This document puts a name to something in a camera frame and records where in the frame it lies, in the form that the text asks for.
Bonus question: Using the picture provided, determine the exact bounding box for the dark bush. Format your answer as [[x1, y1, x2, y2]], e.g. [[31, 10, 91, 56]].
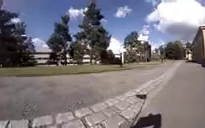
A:
[[99, 49, 122, 65]]

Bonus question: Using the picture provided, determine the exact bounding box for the sign on pole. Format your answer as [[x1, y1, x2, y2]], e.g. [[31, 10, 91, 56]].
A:
[[118, 50, 124, 68]]

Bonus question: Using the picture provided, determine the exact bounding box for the tall pine tree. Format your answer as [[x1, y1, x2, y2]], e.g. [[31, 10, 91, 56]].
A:
[[71, 1, 112, 65], [45, 14, 73, 66]]

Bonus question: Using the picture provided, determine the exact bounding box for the grass strip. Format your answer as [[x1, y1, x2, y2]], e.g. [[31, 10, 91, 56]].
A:
[[0, 59, 176, 79]]

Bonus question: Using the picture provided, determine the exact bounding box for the grey asphalt road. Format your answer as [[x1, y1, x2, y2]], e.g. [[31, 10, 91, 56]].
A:
[[0, 61, 182, 123]]

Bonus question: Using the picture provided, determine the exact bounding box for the long pale building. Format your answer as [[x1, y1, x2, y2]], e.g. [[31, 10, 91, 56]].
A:
[[32, 48, 95, 65]]

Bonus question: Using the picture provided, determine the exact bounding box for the group of distant trees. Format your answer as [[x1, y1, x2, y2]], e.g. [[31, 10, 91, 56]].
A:
[[163, 40, 187, 61]]

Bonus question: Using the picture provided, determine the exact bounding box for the small pale building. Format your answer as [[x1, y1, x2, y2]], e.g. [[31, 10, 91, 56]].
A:
[[185, 48, 194, 62]]

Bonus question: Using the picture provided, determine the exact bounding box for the grey asphalt pavement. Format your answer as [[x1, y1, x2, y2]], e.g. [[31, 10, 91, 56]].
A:
[[131, 60, 205, 128]]

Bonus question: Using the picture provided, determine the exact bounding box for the large dark tree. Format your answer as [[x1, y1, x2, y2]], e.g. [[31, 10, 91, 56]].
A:
[[0, 0, 37, 68]]

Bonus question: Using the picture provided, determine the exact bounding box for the yellow building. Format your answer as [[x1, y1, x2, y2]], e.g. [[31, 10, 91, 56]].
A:
[[191, 23, 205, 67]]

